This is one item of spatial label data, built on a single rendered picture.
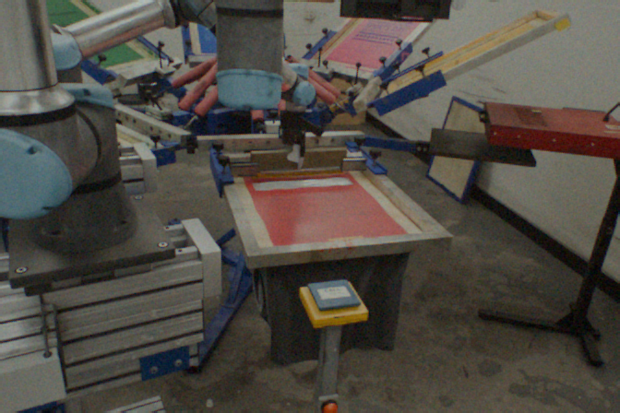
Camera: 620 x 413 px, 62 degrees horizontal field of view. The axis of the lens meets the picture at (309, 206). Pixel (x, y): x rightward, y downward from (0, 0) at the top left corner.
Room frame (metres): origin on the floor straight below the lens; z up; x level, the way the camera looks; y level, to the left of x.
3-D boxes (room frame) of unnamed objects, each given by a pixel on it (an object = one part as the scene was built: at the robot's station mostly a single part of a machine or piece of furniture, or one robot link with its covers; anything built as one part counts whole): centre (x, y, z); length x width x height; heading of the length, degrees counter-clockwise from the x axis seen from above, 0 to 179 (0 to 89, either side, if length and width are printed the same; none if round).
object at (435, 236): (1.59, -0.01, 0.97); 0.79 x 0.58 x 0.04; 17
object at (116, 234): (0.73, 0.35, 1.31); 0.15 x 0.15 x 0.10
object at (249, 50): (0.63, 0.08, 1.56); 0.11 x 0.08 x 0.11; 3
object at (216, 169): (1.74, 0.32, 0.97); 0.30 x 0.05 x 0.07; 17
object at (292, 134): (1.78, 0.07, 1.15); 0.09 x 0.08 x 0.12; 107
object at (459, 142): (2.45, -0.35, 0.91); 1.34 x 0.40 x 0.08; 77
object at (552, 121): (2.29, -1.08, 1.06); 0.61 x 0.46 x 0.12; 77
